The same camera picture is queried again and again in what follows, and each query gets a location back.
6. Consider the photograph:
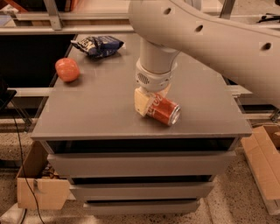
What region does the red apple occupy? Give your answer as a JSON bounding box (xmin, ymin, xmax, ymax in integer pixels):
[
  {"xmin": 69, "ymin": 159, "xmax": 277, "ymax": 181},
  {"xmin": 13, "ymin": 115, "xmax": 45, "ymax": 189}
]
[{"xmin": 55, "ymin": 58, "xmax": 80, "ymax": 82}]

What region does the top grey drawer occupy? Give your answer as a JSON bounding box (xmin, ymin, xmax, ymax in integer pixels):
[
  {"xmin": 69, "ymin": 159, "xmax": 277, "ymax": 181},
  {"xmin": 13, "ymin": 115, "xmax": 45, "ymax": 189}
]
[{"xmin": 47, "ymin": 151, "xmax": 235, "ymax": 178}]

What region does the middle grey drawer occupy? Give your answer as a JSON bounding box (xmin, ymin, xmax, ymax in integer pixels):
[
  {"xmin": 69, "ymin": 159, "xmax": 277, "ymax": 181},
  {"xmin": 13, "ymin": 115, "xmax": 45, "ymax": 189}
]
[{"xmin": 70, "ymin": 182, "xmax": 214, "ymax": 201}]

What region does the grey drawer cabinet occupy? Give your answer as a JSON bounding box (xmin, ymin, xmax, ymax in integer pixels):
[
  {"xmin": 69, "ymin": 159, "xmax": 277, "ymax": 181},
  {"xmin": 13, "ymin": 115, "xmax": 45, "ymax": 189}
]
[{"xmin": 31, "ymin": 34, "xmax": 251, "ymax": 204}]

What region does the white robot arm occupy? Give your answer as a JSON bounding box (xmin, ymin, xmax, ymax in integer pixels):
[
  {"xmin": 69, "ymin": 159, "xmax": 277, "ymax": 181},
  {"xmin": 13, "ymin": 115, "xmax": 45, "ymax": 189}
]
[{"xmin": 129, "ymin": 0, "xmax": 280, "ymax": 108}]

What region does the blue chip bag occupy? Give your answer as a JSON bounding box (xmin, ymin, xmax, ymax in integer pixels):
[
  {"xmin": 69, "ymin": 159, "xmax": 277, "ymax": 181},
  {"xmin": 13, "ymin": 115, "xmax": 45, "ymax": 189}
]
[{"xmin": 71, "ymin": 36, "xmax": 124, "ymax": 59}]

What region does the left cardboard box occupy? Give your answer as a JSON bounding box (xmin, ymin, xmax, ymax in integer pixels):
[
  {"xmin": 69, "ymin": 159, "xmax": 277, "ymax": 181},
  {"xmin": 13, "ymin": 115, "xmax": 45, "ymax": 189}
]
[{"xmin": 17, "ymin": 142, "xmax": 70, "ymax": 210}]

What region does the bottom grey drawer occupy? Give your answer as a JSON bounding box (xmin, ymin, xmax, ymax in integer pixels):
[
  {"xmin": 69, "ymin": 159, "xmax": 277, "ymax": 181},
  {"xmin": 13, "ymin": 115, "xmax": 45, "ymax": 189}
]
[{"xmin": 83, "ymin": 200, "xmax": 200, "ymax": 215}]

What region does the red coke can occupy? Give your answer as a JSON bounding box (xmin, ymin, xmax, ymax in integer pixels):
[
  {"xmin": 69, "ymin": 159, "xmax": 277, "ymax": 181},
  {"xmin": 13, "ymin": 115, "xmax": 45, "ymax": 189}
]
[{"xmin": 147, "ymin": 94, "xmax": 180, "ymax": 126}]

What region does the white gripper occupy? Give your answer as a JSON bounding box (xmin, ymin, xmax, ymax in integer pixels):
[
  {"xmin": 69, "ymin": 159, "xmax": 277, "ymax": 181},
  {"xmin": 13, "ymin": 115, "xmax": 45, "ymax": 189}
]
[{"xmin": 134, "ymin": 60, "xmax": 178, "ymax": 116}]

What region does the metal rail frame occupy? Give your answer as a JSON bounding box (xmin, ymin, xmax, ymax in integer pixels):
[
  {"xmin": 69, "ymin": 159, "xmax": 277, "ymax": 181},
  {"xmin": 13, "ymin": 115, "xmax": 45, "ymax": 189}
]
[{"xmin": 0, "ymin": 0, "xmax": 280, "ymax": 36}]

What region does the cardboard box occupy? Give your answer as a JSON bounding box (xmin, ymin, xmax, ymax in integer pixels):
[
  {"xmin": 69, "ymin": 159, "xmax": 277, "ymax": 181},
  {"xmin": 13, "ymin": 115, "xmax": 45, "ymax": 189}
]
[
  {"xmin": 17, "ymin": 142, "xmax": 70, "ymax": 210},
  {"xmin": 241, "ymin": 125, "xmax": 280, "ymax": 215}
]

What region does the grey drawer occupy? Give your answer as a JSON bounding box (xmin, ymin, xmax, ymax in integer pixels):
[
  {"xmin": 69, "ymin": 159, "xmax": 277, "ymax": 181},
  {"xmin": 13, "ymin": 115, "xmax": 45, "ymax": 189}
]
[
  {"xmin": 47, "ymin": 151, "xmax": 235, "ymax": 178},
  {"xmin": 83, "ymin": 200, "xmax": 200, "ymax": 215},
  {"xmin": 70, "ymin": 182, "xmax": 214, "ymax": 201}
]

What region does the right cardboard box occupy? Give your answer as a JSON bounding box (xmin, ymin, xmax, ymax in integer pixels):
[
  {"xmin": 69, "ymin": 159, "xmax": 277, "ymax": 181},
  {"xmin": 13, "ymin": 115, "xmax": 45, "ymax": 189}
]
[{"xmin": 241, "ymin": 125, "xmax": 280, "ymax": 215}]

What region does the black floor cable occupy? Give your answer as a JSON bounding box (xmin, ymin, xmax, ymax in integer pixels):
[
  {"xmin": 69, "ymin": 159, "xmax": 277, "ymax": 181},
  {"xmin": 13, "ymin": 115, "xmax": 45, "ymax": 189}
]
[{"xmin": 11, "ymin": 116, "xmax": 46, "ymax": 224}]

